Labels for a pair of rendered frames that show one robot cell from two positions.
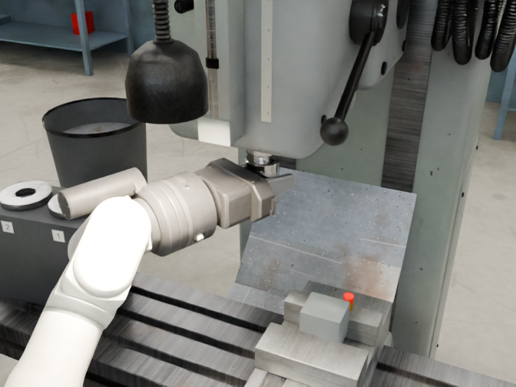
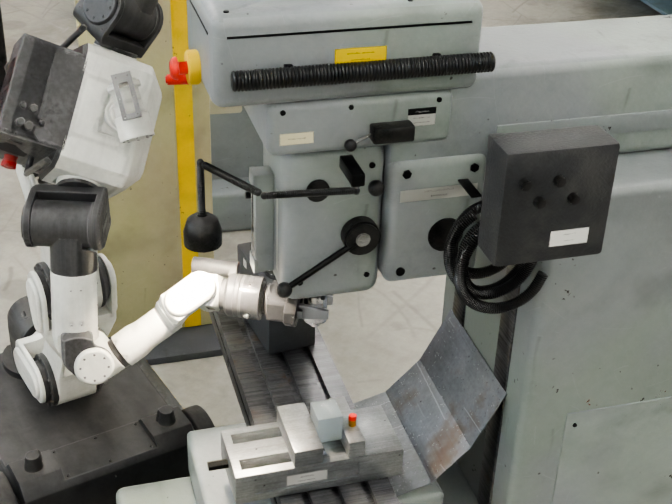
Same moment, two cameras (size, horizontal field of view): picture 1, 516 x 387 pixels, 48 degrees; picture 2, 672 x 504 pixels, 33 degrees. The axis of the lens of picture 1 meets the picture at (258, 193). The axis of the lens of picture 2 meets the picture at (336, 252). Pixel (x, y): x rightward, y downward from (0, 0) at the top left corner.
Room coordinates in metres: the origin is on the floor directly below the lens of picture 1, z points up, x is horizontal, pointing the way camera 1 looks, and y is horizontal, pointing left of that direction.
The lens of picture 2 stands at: (-0.51, -1.44, 2.48)
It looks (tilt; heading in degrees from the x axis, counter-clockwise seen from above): 31 degrees down; 49
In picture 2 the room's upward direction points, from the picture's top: 2 degrees clockwise
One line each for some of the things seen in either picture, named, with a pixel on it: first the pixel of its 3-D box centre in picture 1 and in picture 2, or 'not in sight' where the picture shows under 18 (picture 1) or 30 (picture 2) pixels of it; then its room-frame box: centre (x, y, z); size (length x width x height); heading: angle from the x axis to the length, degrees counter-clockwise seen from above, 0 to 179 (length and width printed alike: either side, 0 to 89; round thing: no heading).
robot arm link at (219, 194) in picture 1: (208, 202); (271, 300); (0.64, 0.06, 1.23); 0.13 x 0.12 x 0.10; 40
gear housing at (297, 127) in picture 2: not in sight; (343, 98); (0.74, -0.02, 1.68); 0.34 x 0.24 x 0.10; 156
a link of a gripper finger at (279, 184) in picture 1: (277, 188); (312, 313); (0.68, -0.03, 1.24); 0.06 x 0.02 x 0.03; 130
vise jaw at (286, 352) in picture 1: (310, 359); (299, 434); (0.61, -0.08, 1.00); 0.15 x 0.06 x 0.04; 66
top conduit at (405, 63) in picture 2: not in sight; (365, 70); (0.67, -0.15, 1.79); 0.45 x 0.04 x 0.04; 156
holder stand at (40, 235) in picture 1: (59, 244); (275, 291); (0.89, 0.36, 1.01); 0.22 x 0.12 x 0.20; 73
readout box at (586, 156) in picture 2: not in sight; (548, 197); (0.83, -0.44, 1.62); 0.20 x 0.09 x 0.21; 156
